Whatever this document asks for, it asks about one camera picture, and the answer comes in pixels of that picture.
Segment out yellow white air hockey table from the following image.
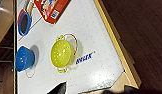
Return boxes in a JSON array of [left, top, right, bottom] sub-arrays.
[[12, 0, 142, 94]]

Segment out yellow wooden table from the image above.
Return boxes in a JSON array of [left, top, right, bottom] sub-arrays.
[[0, 6, 15, 48]]

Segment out small tan wooden piece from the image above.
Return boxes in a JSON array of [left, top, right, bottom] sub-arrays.
[[23, 0, 36, 16]]

